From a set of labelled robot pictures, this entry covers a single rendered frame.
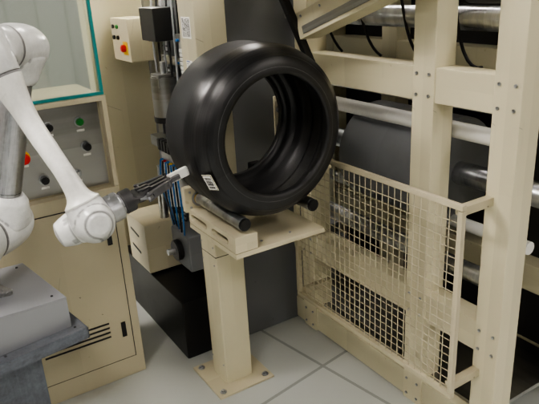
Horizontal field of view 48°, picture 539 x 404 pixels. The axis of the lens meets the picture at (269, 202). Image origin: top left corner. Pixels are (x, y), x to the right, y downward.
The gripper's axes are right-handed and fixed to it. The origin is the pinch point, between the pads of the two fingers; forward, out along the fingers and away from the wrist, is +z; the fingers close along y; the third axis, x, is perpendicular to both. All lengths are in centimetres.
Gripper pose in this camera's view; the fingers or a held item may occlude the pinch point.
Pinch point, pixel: (178, 174)
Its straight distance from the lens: 194.7
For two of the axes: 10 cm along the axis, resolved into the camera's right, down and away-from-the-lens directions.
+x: 2.6, 8.4, 4.7
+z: 8.0, -4.6, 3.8
